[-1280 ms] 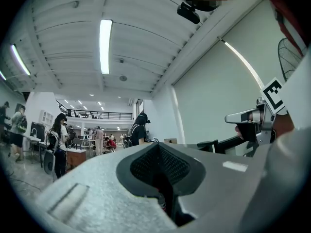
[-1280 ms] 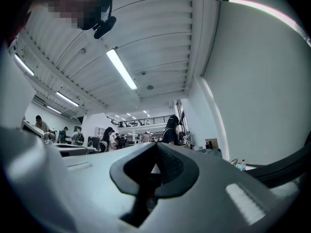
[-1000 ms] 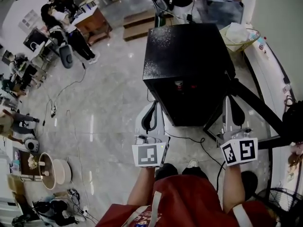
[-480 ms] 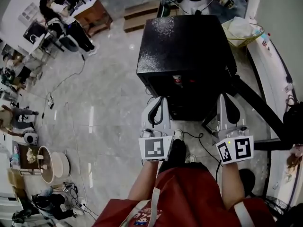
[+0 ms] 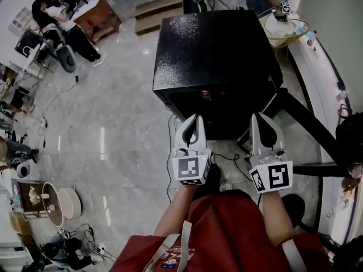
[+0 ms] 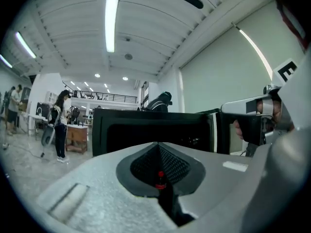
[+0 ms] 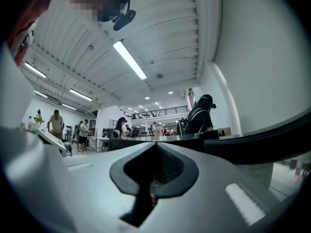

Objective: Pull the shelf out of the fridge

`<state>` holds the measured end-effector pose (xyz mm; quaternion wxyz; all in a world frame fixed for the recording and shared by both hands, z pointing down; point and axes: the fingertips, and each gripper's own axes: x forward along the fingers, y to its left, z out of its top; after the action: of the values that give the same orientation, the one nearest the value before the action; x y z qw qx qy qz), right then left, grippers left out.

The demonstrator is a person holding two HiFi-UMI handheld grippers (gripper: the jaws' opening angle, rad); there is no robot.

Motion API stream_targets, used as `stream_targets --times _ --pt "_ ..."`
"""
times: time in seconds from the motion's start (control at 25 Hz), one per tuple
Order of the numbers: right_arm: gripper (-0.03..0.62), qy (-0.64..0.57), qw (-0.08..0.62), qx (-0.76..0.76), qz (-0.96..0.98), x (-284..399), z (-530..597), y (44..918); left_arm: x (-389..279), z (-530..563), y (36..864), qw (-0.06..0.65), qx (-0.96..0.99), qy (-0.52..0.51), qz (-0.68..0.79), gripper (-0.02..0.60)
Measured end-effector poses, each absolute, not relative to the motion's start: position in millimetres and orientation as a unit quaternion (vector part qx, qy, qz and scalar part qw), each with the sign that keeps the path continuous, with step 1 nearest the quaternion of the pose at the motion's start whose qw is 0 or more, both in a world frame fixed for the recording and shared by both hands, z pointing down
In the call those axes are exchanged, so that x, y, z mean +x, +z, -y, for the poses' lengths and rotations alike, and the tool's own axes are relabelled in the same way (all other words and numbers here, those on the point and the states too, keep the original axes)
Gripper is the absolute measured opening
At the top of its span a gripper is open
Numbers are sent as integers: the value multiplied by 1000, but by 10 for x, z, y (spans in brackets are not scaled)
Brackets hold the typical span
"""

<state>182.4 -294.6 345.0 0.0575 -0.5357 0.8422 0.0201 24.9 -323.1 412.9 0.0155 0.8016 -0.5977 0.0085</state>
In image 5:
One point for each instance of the clear bottle red label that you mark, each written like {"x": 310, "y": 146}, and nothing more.
{"x": 205, "y": 94}

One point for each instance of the wooden steps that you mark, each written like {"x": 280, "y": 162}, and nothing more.
{"x": 157, "y": 16}

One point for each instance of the person's red shirt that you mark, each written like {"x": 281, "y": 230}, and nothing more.
{"x": 227, "y": 237}

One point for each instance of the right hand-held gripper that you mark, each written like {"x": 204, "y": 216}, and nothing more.
{"x": 276, "y": 176}

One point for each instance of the black framed glass door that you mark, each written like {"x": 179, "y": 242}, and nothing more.
{"x": 309, "y": 123}

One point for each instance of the white power strip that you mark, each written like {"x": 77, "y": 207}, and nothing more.
{"x": 44, "y": 122}

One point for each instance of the round white basin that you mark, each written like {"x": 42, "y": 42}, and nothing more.
{"x": 61, "y": 204}

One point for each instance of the round white device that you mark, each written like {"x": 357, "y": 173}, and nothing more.
{"x": 24, "y": 169}

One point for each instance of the black cabinet fridge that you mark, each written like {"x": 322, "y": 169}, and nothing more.
{"x": 212, "y": 55}

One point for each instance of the pale flower bunch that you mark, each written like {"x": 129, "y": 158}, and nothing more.
{"x": 34, "y": 195}

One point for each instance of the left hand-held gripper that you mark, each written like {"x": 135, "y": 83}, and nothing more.
{"x": 187, "y": 167}

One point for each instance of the person's right forearm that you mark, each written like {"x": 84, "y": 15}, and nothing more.
{"x": 278, "y": 220}

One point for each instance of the grey oval device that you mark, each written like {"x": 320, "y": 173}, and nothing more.
{"x": 66, "y": 58}

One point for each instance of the brown wooden desk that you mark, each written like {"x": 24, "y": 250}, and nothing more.
{"x": 97, "y": 18}

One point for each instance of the white curved ledge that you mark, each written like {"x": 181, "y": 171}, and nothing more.
{"x": 314, "y": 75}

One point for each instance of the dark brown low table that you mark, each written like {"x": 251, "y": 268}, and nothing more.
{"x": 25, "y": 205}

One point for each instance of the person's white shoe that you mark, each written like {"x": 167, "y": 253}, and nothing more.
{"x": 226, "y": 186}

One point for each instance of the person's black trousers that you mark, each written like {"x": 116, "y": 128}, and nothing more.
{"x": 211, "y": 177}

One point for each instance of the person's left forearm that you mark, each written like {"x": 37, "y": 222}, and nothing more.
{"x": 175, "y": 211}

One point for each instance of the black backpack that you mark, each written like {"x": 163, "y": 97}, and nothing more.
{"x": 68, "y": 251}

